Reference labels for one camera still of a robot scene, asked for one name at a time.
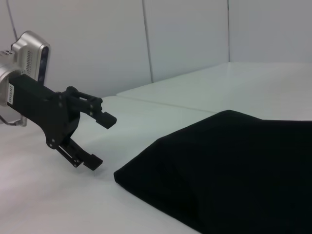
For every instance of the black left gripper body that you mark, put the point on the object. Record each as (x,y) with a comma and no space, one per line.
(46,114)

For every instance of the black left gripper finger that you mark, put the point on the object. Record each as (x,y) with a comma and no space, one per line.
(92,107)
(80,156)

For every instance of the black t-shirt with FREE print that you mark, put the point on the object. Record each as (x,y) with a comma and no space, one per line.
(231,170)

